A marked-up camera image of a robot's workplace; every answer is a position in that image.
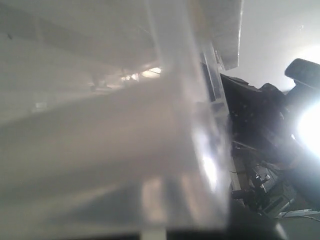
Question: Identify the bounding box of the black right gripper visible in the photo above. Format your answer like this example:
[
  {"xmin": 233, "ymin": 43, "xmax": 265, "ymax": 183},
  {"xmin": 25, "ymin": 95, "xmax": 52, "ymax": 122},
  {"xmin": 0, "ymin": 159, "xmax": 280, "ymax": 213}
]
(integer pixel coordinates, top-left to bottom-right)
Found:
[{"xmin": 220, "ymin": 74, "xmax": 295, "ymax": 170}]

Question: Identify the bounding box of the clear drawer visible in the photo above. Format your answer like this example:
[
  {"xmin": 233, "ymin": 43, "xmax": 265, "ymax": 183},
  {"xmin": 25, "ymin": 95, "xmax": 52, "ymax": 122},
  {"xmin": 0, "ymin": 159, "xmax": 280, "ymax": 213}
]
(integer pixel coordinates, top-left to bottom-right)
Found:
[{"xmin": 0, "ymin": 0, "xmax": 243, "ymax": 240}]

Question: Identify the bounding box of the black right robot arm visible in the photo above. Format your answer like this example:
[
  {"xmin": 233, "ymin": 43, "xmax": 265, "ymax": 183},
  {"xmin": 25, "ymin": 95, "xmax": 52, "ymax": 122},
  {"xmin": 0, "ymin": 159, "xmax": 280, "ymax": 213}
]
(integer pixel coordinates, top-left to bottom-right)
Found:
[{"xmin": 221, "ymin": 74, "xmax": 320, "ymax": 240}]

